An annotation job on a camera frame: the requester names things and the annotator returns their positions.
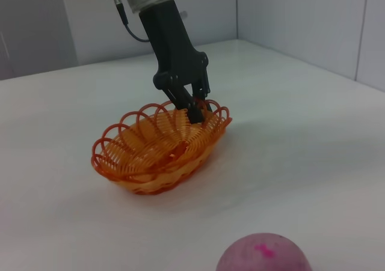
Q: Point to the orange plastic woven basket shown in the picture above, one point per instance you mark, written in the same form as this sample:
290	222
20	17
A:
144	190

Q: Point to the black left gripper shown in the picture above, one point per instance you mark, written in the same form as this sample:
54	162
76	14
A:
171	48

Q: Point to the pink peach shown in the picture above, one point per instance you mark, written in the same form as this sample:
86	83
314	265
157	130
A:
261	259

